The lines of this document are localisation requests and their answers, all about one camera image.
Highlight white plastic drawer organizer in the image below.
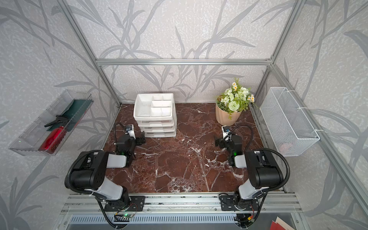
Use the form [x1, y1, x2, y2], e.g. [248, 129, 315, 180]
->
[133, 93, 177, 138]

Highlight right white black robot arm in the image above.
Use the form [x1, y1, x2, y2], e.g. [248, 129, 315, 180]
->
[215, 135, 291, 211]

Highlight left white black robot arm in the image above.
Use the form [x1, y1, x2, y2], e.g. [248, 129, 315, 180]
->
[65, 134, 146, 212]

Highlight potted white flower plant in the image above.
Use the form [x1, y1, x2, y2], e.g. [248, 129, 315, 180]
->
[215, 78, 255, 126]

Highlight green card in bin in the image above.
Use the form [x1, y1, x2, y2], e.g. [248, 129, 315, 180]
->
[47, 99, 93, 132]

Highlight black clamp in bin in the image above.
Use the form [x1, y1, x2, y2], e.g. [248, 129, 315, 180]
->
[44, 115, 70, 127]

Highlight green circuit board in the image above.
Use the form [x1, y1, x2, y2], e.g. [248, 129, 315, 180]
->
[114, 213, 136, 219]

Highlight red brush in bin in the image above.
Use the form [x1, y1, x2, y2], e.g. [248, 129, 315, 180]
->
[38, 126, 66, 154]

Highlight red paper at corner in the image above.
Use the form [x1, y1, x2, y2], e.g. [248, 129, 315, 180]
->
[270, 217, 295, 230]

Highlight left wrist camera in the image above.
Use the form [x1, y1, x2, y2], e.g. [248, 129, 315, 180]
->
[125, 124, 136, 139]

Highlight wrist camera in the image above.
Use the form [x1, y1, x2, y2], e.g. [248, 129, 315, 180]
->
[125, 124, 136, 139]
[221, 126, 231, 139]

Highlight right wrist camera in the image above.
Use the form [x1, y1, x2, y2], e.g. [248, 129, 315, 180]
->
[221, 126, 231, 139]

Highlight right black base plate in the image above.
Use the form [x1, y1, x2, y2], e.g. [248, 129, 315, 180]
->
[218, 193, 259, 211]

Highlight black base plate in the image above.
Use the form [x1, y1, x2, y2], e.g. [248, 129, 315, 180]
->
[218, 193, 259, 211]
[104, 195, 146, 212]

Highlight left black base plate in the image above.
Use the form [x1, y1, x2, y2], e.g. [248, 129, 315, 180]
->
[104, 195, 146, 212]

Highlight white wire mesh basket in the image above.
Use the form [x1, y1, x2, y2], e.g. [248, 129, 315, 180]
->
[260, 87, 320, 157]

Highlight clear plastic wall bin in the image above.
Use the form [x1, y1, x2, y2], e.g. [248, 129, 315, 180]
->
[9, 90, 94, 156]

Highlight aluminium front rail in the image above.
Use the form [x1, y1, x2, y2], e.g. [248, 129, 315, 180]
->
[60, 192, 302, 215]

